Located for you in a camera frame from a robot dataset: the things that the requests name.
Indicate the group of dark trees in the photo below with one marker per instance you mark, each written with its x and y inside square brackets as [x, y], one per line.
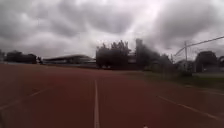
[128, 56]

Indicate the low long building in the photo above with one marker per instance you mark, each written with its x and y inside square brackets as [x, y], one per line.
[70, 59]

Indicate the white painted lane lines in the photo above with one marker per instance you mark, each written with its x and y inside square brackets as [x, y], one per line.
[96, 110]

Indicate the red running track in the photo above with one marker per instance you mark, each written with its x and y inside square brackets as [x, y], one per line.
[66, 106]

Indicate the pole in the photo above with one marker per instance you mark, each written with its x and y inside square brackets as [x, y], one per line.
[185, 53]

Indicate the grass strip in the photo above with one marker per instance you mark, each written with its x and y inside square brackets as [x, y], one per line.
[190, 80]

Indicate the dark round tree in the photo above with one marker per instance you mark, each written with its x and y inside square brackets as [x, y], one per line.
[206, 60]

